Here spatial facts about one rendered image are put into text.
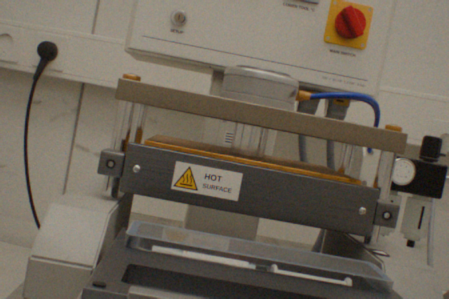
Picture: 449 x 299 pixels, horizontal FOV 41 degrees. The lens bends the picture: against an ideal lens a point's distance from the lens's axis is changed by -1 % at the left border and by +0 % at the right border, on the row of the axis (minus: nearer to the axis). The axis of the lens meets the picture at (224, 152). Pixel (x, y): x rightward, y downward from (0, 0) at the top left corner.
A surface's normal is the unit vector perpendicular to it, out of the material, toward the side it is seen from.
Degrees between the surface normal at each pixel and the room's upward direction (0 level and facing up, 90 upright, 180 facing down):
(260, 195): 90
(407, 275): 41
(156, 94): 90
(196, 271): 0
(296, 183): 90
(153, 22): 90
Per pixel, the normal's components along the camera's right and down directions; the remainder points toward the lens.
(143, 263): 0.19, -0.98
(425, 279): 0.18, -0.70
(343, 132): 0.04, 0.06
